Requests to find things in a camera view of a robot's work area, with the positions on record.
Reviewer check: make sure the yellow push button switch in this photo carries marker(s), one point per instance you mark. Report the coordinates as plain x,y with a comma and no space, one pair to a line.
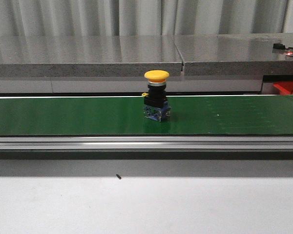
156,106

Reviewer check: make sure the grey stone counter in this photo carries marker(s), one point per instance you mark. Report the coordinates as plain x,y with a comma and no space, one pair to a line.
132,56

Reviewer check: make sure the green conveyor belt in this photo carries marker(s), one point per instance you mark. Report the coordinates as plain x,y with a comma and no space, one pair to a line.
79,116

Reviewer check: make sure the red plastic bin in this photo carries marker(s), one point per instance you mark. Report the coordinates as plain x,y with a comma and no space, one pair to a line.
284,87

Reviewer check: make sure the black sensor box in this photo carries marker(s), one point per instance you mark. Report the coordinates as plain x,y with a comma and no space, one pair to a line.
279,46

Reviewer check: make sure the white curtain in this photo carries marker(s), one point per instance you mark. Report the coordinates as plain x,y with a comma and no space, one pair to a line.
144,17

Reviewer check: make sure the aluminium conveyor frame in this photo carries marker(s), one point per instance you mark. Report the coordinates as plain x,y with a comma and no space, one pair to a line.
161,143

